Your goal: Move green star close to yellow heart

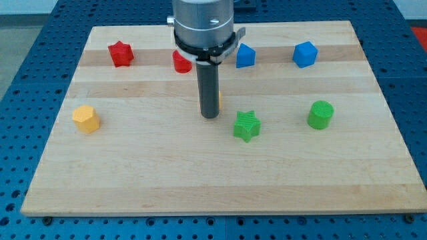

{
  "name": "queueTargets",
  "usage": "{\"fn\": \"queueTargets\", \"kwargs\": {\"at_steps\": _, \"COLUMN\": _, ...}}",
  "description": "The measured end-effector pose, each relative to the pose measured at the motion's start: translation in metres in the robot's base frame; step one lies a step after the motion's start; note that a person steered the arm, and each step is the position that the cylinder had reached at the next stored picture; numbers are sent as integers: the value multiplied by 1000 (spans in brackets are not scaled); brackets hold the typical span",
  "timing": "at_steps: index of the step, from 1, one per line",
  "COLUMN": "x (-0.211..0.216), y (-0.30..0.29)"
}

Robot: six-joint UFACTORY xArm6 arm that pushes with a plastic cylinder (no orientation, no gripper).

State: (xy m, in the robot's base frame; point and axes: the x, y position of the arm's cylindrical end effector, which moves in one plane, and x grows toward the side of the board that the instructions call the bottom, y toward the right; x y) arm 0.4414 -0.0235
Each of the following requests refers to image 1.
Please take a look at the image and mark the green star block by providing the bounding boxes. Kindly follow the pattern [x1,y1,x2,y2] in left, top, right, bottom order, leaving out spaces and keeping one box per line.
[233,110,261,143]

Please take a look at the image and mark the wooden board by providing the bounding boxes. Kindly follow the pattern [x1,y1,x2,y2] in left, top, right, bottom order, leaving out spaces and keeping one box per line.
[21,21,426,217]

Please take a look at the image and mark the red cylinder block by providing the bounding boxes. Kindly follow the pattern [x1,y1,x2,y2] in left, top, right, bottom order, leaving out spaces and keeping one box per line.
[172,50,192,73]

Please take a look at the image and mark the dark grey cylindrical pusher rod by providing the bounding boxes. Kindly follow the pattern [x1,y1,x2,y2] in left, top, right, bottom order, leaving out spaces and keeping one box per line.
[196,63,220,119]

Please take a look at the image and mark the blue cube block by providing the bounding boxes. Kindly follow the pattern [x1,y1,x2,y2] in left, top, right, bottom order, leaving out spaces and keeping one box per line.
[292,41,318,68]

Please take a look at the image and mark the blue triangular block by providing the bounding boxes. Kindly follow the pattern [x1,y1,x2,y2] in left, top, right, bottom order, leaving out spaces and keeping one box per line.
[236,43,256,68]

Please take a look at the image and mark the yellow heart block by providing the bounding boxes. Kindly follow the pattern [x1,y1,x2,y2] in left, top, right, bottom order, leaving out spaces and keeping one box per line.
[218,91,223,111]

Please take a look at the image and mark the yellow hexagon block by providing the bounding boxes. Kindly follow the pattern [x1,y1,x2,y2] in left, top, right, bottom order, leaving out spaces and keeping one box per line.
[72,105,101,134]

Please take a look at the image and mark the green cylinder block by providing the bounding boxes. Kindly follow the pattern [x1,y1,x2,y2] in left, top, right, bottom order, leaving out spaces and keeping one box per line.
[307,101,334,130]

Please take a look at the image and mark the black clamp ring mount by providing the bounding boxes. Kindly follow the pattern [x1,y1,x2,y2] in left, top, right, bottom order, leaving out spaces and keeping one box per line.
[173,27,246,65]

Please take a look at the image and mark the red star block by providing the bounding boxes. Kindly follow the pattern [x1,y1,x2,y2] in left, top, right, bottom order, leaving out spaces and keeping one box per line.
[108,41,134,67]

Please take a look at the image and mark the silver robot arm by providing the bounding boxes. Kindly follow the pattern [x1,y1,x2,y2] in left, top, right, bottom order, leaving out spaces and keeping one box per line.
[167,0,246,119]

